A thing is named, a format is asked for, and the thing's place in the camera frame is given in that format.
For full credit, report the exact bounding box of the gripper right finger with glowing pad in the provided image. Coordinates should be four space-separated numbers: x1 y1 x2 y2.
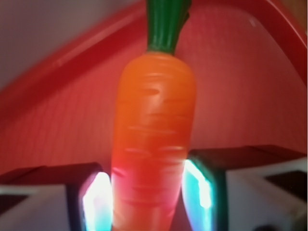
182 145 308 231

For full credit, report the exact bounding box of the red plastic tray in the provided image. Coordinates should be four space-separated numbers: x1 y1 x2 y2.
0 0 307 173

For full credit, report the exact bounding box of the orange toy carrot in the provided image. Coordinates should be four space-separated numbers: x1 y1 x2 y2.
111 0 196 231

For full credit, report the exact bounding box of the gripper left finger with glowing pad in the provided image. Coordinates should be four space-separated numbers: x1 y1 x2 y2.
0 162 113 231

